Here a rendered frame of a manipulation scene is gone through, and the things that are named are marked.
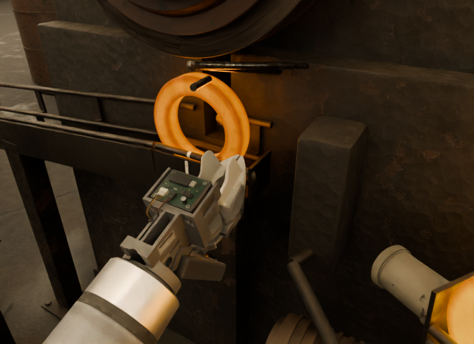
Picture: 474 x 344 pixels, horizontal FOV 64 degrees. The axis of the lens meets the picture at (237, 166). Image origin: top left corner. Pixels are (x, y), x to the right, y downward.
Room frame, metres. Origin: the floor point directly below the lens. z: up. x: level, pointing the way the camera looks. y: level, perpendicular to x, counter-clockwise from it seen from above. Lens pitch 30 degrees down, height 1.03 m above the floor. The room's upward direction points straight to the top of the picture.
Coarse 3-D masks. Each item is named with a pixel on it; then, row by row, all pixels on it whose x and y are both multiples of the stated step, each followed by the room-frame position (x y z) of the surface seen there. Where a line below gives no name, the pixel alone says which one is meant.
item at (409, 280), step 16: (384, 256) 0.36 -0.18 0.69; (400, 256) 0.35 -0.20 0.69; (384, 272) 0.34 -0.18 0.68; (400, 272) 0.33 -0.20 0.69; (416, 272) 0.32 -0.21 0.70; (432, 272) 0.32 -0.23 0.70; (384, 288) 0.35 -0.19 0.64; (400, 288) 0.32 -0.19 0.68; (416, 288) 0.31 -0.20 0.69; (432, 288) 0.30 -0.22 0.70; (416, 304) 0.30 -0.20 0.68
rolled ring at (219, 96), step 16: (176, 80) 0.62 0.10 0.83; (192, 80) 0.60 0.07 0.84; (160, 96) 0.64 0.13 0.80; (176, 96) 0.62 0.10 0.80; (208, 96) 0.59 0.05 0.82; (224, 96) 0.58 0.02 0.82; (160, 112) 0.64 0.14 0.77; (176, 112) 0.65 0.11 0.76; (224, 112) 0.57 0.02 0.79; (240, 112) 0.58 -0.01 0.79; (160, 128) 0.64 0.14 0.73; (176, 128) 0.65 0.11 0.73; (224, 128) 0.57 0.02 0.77; (240, 128) 0.56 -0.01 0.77; (176, 144) 0.63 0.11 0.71; (224, 144) 0.57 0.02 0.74; (240, 144) 0.56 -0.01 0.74
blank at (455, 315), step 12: (456, 288) 0.28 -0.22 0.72; (468, 288) 0.27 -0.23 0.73; (456, 300) 0.27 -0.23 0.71; (468, 300) 0.26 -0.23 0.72; (456, 312) 0.27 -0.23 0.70; (468, 312) 0.26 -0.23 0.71; (456, 324) 0.26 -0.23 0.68; (468, 324) 0.25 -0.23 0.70; (456, 336) 0.26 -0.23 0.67; (468, 336) 0.25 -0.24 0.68
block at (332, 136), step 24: (336, 120) 0.53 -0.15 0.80; (312, 144) 0.47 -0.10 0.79; (336, 144) 0.45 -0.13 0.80; (360, 144) 0.48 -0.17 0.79; (312, 168) 0.46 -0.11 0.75; (336, 168) 0.45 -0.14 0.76; (360, 168) 0.51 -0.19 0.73; (312, 192) 0.46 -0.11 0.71; (336, 192) 0.44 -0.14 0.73; (312, 216) 0.46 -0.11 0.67; (336, 216) 0.44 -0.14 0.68; (312, 240) 0.46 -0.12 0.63; (336, 240) 0.45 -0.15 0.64; (312, 264) 0.45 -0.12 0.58
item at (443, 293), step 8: (472, 272) 0.30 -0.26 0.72; (456, 280) 0.29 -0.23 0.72; (464, 280) 0.29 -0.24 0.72; (440, 288) 0.28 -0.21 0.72; (448, 288) 0.28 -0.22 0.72; (432, 296) 0.27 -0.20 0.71; (440, 296) 0.27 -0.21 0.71; (448, 296) 0.28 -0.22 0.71; (432, 304) 0.27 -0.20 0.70; (440, 304) 0.27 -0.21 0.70; (432, 312) 0.27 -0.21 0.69; (440, 312) 0.27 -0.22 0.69; (432, 320) 0.27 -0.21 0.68; (440, 320) 0.27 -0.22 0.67; (424, 328) 0.27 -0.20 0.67; (424, 336) 0.27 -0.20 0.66; (432, 336) 0.27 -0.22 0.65
